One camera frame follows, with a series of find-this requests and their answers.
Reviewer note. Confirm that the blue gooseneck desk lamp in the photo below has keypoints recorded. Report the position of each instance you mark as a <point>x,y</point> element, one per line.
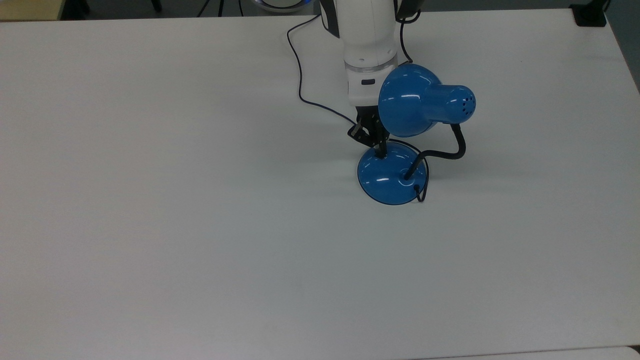
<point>415,100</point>

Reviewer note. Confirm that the black clamp camera mount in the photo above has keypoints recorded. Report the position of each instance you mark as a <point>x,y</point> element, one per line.
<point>589,15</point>

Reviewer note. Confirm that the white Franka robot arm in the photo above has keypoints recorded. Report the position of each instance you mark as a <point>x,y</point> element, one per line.
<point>367,45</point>

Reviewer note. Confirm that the black tripod legs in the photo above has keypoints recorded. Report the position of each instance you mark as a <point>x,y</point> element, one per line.
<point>220,6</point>

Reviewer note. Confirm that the wooden desk corner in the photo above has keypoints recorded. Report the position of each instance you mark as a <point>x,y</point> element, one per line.
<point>30,9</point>

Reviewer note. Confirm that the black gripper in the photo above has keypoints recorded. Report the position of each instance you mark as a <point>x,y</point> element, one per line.
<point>369,119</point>

